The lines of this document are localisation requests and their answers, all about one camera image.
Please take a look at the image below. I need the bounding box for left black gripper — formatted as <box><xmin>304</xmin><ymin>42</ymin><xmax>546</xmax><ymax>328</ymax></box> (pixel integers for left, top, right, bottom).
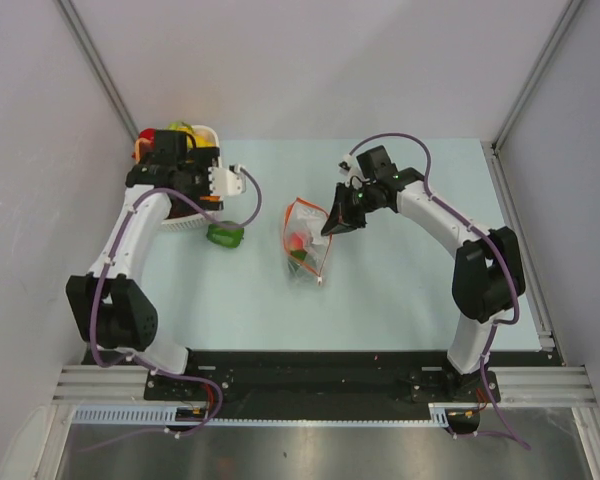
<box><xmin>177</xmin><ymin>148</ymin><xmax>224</xmax><ymax>211</ymax></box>

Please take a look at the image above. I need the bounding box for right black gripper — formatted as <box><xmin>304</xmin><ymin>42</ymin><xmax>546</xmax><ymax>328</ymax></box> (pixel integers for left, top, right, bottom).
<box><xmin>323</xmin><ymin>183</ymin><xmax>382</xmax><ymax>237</ymax></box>

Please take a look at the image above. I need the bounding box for clear orange zip bag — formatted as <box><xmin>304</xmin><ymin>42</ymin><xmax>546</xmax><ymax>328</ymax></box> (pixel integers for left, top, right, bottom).
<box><xmin>281</xmin><ymin>197</ymin><xmax>332</xmax><ymax>287</ymax></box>

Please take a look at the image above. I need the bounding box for pink peach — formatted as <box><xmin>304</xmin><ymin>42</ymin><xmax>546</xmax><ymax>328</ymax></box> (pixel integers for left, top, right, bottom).
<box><xmin>287</xmin><ymin>231</ymin><xmax>310</xmax><ymax>251</ymax></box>

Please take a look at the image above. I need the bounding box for green bell pepper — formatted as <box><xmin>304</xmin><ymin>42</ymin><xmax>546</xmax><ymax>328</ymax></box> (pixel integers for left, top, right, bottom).
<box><xmin>206</xmin><ymin>221</ymin><xmax>245</xmax><ymax>249</ymax></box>

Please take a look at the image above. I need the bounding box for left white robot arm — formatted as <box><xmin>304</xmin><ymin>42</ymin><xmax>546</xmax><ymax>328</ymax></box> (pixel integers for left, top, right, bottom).
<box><xmin>65</xmin><ymin>122</ymin><xmax>227</xmax><ymax>400</ymax></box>

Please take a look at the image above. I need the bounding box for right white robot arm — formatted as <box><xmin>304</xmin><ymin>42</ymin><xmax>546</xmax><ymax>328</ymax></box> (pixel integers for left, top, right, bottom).
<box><xmin>321</xmin><ymin>146</ymin><xmax>526</xmax><ymax>401</ymax></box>

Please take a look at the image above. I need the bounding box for white plastic basket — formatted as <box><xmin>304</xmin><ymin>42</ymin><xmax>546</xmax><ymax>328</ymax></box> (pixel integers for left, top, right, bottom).
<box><xmin>135</xmin><ymin>124</ymin><xmax>226</xmax><ymax>234</ymax></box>

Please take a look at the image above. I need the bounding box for green white leek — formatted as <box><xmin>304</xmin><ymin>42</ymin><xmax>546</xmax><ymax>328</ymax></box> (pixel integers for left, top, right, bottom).
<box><xmin>167</xmin><ymin>121</ymin><xmax>194</xmax><ymax>135</ymax></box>

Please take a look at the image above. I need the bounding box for red bell pepper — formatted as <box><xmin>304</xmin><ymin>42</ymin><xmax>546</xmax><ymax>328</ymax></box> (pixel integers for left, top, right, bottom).
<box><xmin>138</xmin><ymin>128</ymin><xmax>156</xmax><ymax>145</ymax></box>

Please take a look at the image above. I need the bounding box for orange sliced papaya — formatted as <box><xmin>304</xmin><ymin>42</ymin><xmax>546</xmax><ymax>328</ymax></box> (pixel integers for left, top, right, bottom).
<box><xmin>132</xmin><ymin>138</ymin><xmax>152</xmax><ymax>164</ymax></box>

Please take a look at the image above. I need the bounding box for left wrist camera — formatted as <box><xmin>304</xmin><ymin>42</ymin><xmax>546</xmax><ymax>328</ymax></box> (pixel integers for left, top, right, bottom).
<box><xmin>208</xmin><ymin>164</ymin><xmax>247</xmax><ymax>197</ymax></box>

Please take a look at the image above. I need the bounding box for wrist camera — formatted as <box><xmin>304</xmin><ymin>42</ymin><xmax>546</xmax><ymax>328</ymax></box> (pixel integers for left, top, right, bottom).
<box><xmin>338</xmin><ymin>154</ymin><xmax>367</xmax><ymax>189</ymax></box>
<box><xmin>208</xmin><ymin>164</ymin><xmax>247</xmax><ymax>197</ymax></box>

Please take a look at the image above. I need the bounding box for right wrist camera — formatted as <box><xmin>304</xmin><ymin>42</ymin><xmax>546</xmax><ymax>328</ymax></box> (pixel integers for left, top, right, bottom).
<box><xmin>338</xmin><ymin>154</ymin><xmax>367</xmax><ymax>189</ymax></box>

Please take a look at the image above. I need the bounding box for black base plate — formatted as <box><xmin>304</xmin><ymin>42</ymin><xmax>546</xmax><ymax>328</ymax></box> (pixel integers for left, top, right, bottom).
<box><xmin>81</xmin><ymin>347</ymin><xmax>564</xmax><ymax>421</ymax></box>

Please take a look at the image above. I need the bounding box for right aluminium post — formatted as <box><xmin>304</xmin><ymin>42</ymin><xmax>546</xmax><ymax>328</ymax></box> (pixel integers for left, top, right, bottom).
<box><xmin>492</xmin><ymin>0</ymin><xmax>586</xmax><ymax>149</ymax></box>

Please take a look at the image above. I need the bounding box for aluminium post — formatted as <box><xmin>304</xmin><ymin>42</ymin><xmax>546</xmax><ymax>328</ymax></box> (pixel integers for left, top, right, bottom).
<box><xmin>492</xmin><ymin>0</ymin><xmax>586</xmax><ymax>149</ymax></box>
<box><xmin>53</xmin><ymin>0</ymin><xmax>139</xmax><ymax>141</ymax></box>

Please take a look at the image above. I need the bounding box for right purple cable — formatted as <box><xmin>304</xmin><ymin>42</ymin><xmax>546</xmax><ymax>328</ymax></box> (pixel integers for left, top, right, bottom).
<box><xmin>349</xmin><ymin>132</ymin><xmax>531</xmax><ymax>451</ymax></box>

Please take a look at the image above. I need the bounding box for purple cable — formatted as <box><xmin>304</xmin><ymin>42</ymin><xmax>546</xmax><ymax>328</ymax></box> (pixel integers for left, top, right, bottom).
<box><xmin>77</xmin><ymin>167</ymin><xmax>263</xmax><ymax>451</ymax></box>
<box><xmin>349</xmin><ymin>132</ymin><xmax>531</xmax><ymax>451</ymax></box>

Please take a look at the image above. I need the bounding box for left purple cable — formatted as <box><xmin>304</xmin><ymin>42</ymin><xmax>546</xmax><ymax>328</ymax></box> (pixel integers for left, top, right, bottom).
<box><xmin>77</xmin><ymin>167</ymin><xmax>263</xmax><ymax>451</ymax></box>

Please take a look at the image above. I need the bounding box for left aluminium post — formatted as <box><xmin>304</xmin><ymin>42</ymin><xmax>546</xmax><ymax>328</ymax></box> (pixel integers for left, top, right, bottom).
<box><xmin>53</xmin><ymin>0</ymin><xmax>139</xmax><ymax>141</ymax></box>

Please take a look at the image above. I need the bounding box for aluminium front rail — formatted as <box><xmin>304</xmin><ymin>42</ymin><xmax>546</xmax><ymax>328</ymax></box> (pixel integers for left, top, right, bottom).
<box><xmin>52</xmin><ymin>365</ymin><xmax>597</xmax><ymax>408</ymax></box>

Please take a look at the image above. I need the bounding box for white cable duct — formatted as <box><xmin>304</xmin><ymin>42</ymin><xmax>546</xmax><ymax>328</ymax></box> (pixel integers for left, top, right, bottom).
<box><xmin>72</xmin><ymin>405</ymin><xmax>448</xmax><ymax>428</ymax></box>

